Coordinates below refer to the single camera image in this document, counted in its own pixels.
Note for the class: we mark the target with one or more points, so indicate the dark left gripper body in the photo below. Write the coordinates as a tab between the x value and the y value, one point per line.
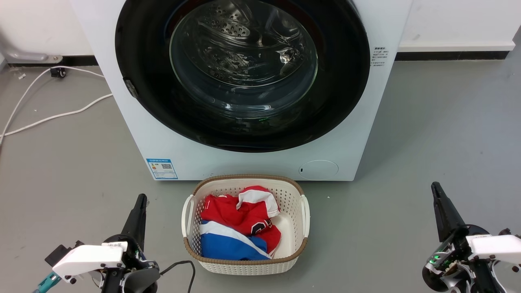
134	264

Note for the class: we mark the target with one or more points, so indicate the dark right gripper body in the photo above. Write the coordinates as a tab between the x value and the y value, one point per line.
452	264

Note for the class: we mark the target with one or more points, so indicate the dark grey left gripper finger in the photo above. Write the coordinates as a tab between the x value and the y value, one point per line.
142	232
132	228

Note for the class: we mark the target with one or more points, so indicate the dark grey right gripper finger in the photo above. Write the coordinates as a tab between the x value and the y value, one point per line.
441	219
454	217

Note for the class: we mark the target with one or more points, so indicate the white front-load washing machine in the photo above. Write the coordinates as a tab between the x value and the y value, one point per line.
130	138

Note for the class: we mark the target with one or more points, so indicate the round black glass washer door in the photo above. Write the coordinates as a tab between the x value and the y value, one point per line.
346	81

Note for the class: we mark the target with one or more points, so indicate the blue energy label sticker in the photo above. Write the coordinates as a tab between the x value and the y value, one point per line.
162	169

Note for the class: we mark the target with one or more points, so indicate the blue and white garment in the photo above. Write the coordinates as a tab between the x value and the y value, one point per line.
222	246

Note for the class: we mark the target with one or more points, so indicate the red and white garment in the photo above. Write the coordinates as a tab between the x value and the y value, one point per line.
228	211

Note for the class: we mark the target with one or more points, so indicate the round white filter cover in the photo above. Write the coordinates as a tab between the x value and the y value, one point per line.
318	169

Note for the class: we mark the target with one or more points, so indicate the white plastic laundry basket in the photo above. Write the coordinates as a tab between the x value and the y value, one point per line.
294	228

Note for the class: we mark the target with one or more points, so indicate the small black plug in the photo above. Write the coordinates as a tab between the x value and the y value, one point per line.
58	72

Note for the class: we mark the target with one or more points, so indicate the small printed text sticker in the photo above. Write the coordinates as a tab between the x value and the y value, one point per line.
379	56

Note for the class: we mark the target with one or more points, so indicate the perforated steel washer drum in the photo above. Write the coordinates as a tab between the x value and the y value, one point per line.
228	28

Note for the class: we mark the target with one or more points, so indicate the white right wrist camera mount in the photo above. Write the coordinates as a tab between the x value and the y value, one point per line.
496	246

